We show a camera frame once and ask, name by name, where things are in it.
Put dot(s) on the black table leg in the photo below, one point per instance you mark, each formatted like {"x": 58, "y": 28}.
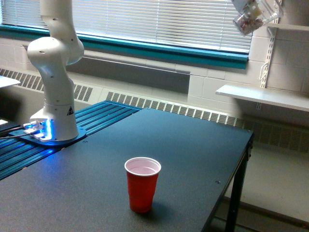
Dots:
{"x": 237, "y": 189}

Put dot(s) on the white upper wall shelf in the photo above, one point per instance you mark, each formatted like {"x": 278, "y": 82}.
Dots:
{"x": 288, "y": 27}

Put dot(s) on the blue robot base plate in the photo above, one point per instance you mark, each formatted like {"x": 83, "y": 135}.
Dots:
{"x": 32, "y": 140}

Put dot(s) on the white slotted shelf standard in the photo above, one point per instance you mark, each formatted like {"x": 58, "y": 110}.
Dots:
{"x": 266, "y": 66}

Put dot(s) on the baseboard radiator with vents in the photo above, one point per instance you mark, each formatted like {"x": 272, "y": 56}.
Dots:
{"x": 267, "y": 133}

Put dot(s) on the white wall shelf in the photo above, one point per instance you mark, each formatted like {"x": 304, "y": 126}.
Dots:
{"x": 288, "y": 27}
{"x": 274, "y": 97}

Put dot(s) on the clear plastic cup with candies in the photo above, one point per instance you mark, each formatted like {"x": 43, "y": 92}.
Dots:
{"x": 253, "y": 14}

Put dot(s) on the teal window sill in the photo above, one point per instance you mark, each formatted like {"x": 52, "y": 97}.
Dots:
{"x": 165, "y": 52}

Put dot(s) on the white lower wall shelf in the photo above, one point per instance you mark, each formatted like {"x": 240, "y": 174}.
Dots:
{"x": 274, "y": 97}

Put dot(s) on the white window blinds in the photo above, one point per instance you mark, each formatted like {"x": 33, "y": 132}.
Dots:
{"x": 202, "y": 24}

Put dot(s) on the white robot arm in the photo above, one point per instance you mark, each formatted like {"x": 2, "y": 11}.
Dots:
{"x": 51, "y": 55}

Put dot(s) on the blue slotted aluminium rail bed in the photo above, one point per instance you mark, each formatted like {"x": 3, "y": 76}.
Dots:
{"x": 16, "y": 154}

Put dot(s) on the white tabletop at left edge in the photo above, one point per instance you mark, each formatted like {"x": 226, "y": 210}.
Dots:
{"x": 7, "y": 82}

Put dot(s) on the red plastic cup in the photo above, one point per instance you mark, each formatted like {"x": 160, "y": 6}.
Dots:
{"x": 142, "y": 174}

